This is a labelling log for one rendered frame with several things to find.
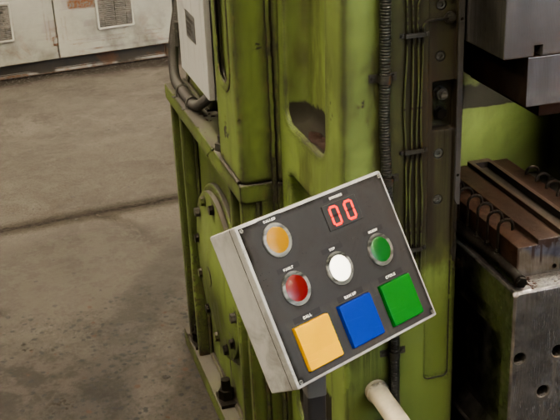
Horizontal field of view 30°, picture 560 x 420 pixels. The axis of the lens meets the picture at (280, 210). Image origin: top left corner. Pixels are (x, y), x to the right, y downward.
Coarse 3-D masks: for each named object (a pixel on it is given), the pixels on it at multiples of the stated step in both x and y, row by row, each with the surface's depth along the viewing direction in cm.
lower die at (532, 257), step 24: (480, 168) 240; (504, 168) 241; (480, 192) 229; (504, 192) 229; (552, 192) 227; (480, 216) 220; (504, 216) 219; (528, 216) 217; (504, 240) 211; (528, 240) 209; (552, 240) 208; (528, 264) 208
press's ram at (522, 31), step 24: (480, 0) 194; (504, 0) 185; (528, 0) 186; (552, 0) 187; (480, 24) 196; (504, 24) 187; (528, 24) 188; (552, 24) 189; (504, 48) 188; (528, 48) 190; (552, 48) 191
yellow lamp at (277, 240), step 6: (270, 228) 170; (276, 228) 171; (270, 234) 170; (276, 234) 171; (282, 234) 172; (270, 240) 170; (276, 240) 170; (282, 240) 171; (288, 240) 172; (270, 246) 170; (276, 246) 170; (282, 246) 171
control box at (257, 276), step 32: (352, 192) 182; (384, 192) 187; (256, 224) 169; (288, 224) 173; (320, 224) 177; (352, 224) 181; (384, 224) 185; (224, 256) 171; (256, 256) 168; (288, 256) 172; (320, 256) 175; (352, 256) 179; (256, 288) 167; (320, 288) 174; (352, 288) 178; (416, 288) 186; (256, 320) 170; (288, 320) 169; (384, 320) 180; (416, 320) 184; (256, 352) 173; (288, 352) 167; (352, 352) 175; (288, 384) 168
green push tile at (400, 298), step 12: (408, 276) 184; (384, 288) 181; (396, 288) 182; (408, 288) 184; (384, 300) 180; (396, 300) 182; (408, 300) 183; (396, 312) 181; (408, 312) 182; (420, 312) 184; (396, 324) 180
